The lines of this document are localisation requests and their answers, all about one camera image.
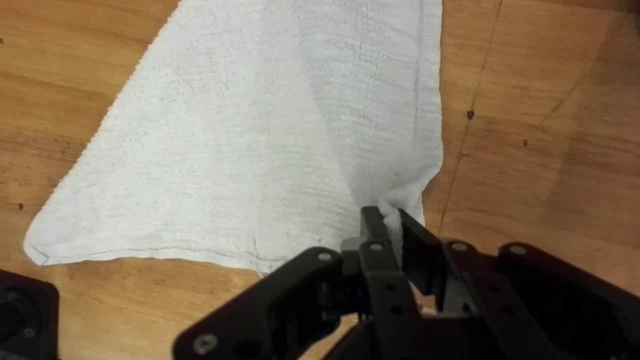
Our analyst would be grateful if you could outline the white towel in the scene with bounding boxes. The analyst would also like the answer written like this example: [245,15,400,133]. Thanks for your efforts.
[25,0,445,272]

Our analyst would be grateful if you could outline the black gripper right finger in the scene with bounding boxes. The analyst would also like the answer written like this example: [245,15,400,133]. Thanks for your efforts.
[400,212,640,360]

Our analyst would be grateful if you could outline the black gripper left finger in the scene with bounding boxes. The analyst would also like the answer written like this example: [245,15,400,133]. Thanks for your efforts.
[173,206,420,360]

